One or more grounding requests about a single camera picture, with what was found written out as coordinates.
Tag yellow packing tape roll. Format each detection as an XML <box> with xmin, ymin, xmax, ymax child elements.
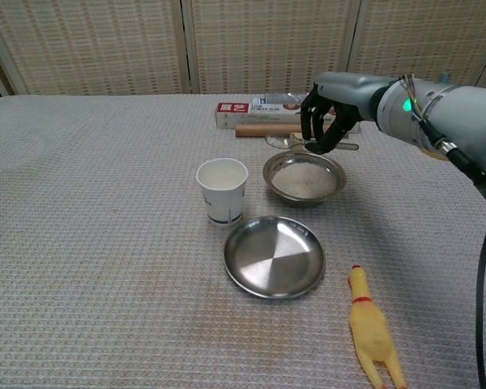
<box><xmin>419</xmin><ymin>144</ymin><xmax>447</xmax><ymax>160</ymax></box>

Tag white red foil box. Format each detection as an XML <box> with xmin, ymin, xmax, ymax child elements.
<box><xmin>215</xmin><ymin>101</ymin><xmax>363</xmax><ymax>135</ymax></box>

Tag shiny foil roll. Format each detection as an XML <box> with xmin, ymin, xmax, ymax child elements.
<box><xmin>254</xmin><ymin>92</ymin><xmax>311</xmax><ymax>105</ymax></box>

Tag woven folding screen panel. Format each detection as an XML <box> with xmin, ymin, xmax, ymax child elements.
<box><xmin>181</xmin><ymin>0</ymin><xmax>361</xmax><ymax>96</ymax></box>
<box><xmin>343</xmin><ymin>0</ymin><xmax>486</xmax><ymax>96</ymax></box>
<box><xmin>0</xmin><ymin>0</ymin><xmax>191</xmax><ymax>96</ymax></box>

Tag metal spoon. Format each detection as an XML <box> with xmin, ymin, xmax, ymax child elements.
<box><xmin>264</xmin><ymin>132</ymin><xmax>360</xmax><ymax>152</ymax></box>

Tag steel bowl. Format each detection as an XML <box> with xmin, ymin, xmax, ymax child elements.
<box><xmin>262</xmin><ymin>150</ymin><xmax>347</xmax><ymax>208</ymax></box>

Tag round steel plate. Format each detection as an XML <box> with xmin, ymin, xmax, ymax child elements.
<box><xmin>223</xmin><ymin>216</ymin><xmax>326</xmax><ymax>301</ymax></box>

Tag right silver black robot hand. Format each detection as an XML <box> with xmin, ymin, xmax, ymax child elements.
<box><xmin>300</xmin><ymin>71</ymin><xmax>390</xmax><ymax>155</ymax></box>

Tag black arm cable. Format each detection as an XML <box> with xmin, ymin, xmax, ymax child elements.
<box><xmin>419</xmin><ymin>117</ymin><xmax>486</xmax><ymax>389</ymax></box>

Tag white paper cup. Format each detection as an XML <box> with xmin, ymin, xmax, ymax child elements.
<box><xmin>195</xmin><ymin>157</ymin><xmax>249</xmax><ymax>226</ymax></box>

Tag wooden rolling pin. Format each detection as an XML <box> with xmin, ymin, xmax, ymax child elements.
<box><xmin>234</xmin><ymin>123</ymin><xmax>352</xmax><ymax>139</ymax></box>

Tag yellow rubber chicken toy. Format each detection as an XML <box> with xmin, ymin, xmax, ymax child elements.
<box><xmin>347</xmin><ymin>264</ymin><xmax>409</xmax><ymax>389</ymax></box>

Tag thin coloured wrist wires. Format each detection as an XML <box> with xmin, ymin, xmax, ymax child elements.
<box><xmin>396</xmin><ymin>74</ymin><xmax>426</xmax><ymax>122</ymax></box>

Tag white waffle tablecloth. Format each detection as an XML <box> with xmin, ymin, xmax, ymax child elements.
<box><xmin>0</xmin><ymin>92</ymin><xmax>486</xmax><ymax>389</ymax></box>

